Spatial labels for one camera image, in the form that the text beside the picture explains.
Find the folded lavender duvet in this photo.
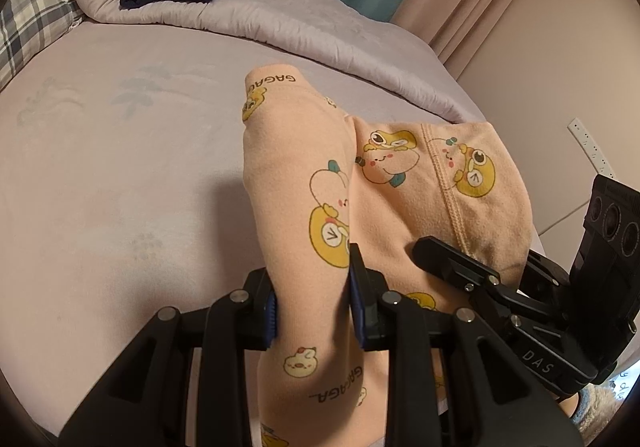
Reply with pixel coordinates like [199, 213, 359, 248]
[59, 0, 485, 125]

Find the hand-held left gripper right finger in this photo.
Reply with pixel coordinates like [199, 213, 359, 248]
[347, 243, 586, 447]

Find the peach cartoon print pajama garment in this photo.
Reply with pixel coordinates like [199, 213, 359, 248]
[241, 64, 534, 447]

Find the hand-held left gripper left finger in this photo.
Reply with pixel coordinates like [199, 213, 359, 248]
[57, 269, 278, 447]

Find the plaid pillow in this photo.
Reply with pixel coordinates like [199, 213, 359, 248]
[0, 0, 135, 88]

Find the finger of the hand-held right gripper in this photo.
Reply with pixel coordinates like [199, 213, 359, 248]
[516, 248, 572, 296]
[411, 235, 502, 296]

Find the white perforated strip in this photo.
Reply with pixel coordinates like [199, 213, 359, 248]
[567, 116, 619, 178]

